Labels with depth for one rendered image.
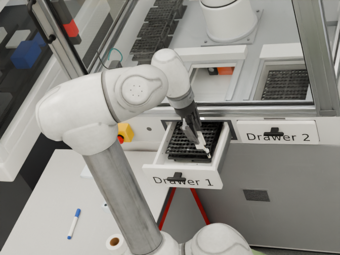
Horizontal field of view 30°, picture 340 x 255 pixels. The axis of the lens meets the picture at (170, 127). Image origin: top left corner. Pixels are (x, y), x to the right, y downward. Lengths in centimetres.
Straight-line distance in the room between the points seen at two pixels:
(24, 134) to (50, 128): 129
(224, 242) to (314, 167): 81
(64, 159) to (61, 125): 129
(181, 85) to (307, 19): 44
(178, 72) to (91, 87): 58
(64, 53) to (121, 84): 98
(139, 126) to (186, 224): 46
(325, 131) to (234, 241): 70
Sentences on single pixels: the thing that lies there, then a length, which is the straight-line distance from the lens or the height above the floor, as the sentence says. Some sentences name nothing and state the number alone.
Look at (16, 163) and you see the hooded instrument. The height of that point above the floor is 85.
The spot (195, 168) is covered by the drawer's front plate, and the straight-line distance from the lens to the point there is 226.
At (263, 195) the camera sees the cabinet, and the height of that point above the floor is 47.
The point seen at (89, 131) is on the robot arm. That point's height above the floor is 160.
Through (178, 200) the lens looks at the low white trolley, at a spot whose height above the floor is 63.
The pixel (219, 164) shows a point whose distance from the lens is 233.
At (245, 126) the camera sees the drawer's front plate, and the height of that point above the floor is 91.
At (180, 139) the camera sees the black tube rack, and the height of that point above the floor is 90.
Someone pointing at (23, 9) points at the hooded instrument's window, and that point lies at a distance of 290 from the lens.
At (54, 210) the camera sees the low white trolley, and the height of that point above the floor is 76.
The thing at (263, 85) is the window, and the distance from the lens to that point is 224.
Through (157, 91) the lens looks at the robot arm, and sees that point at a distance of 148.
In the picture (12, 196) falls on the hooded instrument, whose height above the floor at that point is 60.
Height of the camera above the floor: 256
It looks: 42 degrees down
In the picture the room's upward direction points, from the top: 24 degrees counter-clockwise
